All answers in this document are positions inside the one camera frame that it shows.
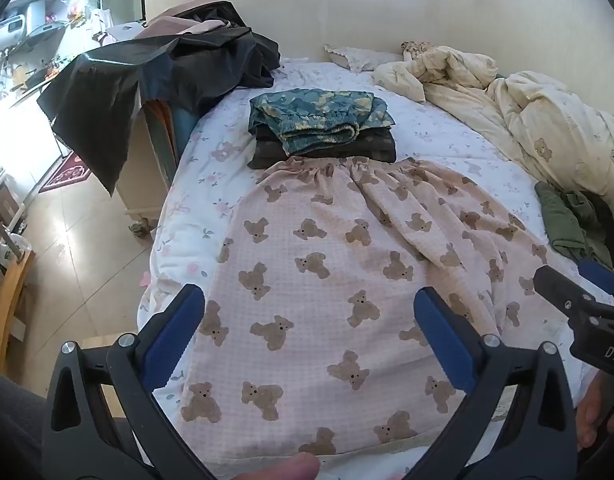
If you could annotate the pink bear-print pants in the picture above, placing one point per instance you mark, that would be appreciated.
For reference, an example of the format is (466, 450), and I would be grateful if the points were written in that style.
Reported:
(312, 240)

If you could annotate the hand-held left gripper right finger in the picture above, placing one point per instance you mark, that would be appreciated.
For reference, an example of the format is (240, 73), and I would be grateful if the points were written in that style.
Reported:
(444, 345)

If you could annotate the person's left hand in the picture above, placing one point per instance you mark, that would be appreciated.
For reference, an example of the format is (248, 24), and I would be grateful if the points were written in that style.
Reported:
(277, 469)

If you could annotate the wooden chair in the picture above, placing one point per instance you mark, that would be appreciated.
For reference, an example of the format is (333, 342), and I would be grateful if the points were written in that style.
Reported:
(9, 290)

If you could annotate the pink cloth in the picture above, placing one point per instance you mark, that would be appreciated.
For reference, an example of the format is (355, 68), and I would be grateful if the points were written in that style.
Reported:
(177, 25)

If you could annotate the person's right hand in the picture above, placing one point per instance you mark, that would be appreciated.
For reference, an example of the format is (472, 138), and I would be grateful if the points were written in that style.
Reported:
(591, 415)

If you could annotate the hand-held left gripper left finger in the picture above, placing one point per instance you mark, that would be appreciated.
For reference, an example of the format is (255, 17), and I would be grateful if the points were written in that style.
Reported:
(172, 340)

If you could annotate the cream wooden cart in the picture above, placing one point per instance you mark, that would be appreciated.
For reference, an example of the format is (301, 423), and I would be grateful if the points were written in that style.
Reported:
(142, 175)

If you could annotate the frilled cream pillow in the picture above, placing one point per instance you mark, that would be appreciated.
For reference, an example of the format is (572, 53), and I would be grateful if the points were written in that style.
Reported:
(359, 57)

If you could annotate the cream bear-print quilt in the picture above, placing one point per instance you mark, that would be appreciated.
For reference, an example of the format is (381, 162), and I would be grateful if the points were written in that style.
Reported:
(537, 110)

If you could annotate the teal floral folded pants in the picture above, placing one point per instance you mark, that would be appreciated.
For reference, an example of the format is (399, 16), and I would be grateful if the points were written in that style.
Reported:
(312, 120)

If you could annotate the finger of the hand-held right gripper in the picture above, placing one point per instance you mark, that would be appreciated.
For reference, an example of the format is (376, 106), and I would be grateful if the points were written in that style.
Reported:
(562, 292)
(599, 277)

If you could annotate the dark brown folded pants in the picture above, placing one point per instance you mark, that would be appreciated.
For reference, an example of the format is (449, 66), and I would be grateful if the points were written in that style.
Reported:
(367, 147)

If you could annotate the kitchen counter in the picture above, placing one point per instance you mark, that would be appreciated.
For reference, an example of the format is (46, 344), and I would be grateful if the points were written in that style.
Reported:
(32, 77)

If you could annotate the white floral bed sheet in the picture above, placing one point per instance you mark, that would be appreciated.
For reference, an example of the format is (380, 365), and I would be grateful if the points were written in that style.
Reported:
(207, 160)

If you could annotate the red patterned rug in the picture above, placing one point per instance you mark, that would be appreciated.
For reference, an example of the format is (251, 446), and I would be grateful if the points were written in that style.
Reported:
(67, 172)

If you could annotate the black jacket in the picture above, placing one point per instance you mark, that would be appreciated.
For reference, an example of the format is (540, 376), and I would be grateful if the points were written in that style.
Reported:
(117, 90)

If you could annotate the person's dark trouser leg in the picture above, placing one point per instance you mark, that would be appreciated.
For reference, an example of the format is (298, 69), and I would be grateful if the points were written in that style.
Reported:
(12, 430)

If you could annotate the green garment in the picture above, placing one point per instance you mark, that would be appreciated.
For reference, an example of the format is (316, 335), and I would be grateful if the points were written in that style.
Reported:
(562, 220)

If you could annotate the range hood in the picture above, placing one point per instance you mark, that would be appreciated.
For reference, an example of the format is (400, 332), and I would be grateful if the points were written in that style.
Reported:
(22, 22)

